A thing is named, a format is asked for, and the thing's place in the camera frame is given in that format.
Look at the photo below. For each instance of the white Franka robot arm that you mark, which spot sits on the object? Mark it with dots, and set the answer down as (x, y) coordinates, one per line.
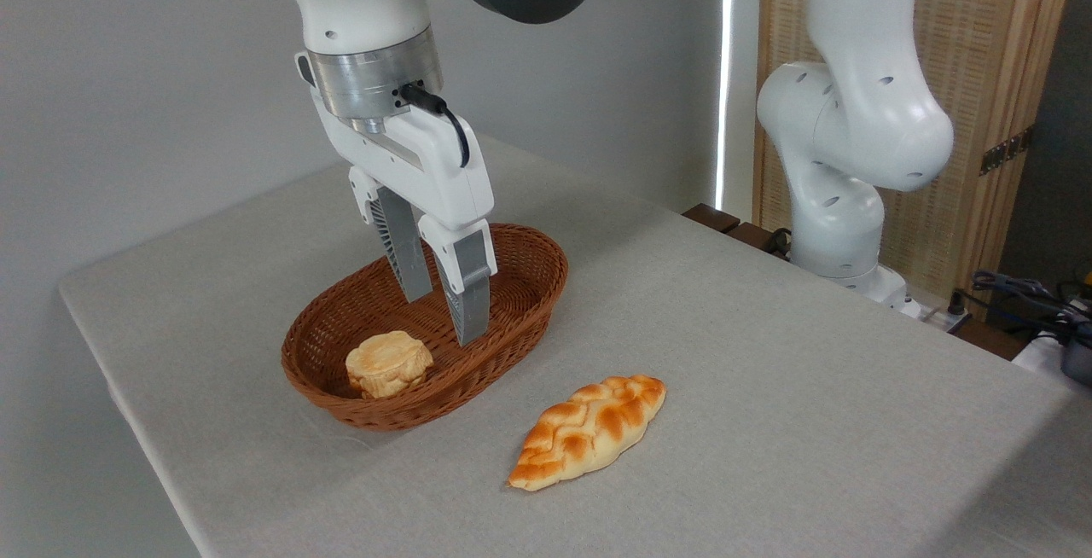
(853, 114)

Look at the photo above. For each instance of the brown woven wicker basket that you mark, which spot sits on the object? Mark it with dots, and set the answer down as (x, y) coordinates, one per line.
(520, 285)

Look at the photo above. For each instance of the white power strip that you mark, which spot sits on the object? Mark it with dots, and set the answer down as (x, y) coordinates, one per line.
(938, 316)

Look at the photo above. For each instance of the braided golden bread loaf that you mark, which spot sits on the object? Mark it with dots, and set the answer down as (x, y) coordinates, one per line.
(589, 430)

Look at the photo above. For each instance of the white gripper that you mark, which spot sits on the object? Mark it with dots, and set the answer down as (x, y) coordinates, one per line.
(439, 174)

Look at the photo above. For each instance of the dark grey device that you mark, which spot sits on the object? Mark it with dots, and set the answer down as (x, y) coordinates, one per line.
(1079, 357)

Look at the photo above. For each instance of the dark brown wooden block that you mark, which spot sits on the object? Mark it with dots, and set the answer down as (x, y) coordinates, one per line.
(755, 235)
(711, 217)

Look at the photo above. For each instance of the grey tablecloth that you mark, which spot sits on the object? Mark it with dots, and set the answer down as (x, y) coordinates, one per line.
(768, 387)

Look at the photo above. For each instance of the black screen hinge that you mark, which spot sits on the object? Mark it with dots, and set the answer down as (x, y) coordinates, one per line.
(1007, 151)

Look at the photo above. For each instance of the round pale bread roll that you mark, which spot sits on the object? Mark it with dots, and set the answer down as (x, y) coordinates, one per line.
(388, 362)

